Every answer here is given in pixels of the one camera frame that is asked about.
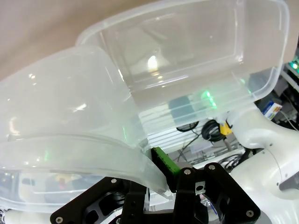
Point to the large clear plastic bin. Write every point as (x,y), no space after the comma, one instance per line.
(70,105)

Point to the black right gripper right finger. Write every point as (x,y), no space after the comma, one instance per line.
(210,186)

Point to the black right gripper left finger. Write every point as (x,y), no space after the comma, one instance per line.
(98,205)

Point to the white paper label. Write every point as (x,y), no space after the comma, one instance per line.
(201,147)

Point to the yellow connector tag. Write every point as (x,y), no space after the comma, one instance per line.
(225,129)

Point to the equipment with green light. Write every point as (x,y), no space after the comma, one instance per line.
(294,66)

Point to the white slatted panel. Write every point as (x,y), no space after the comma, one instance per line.
(163,137)

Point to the small clear plastic bin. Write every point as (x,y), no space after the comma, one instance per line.
(187,46)

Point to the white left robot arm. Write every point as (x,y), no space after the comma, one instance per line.
(257,163)

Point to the blue white cardboard box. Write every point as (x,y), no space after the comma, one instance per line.
(272,109)

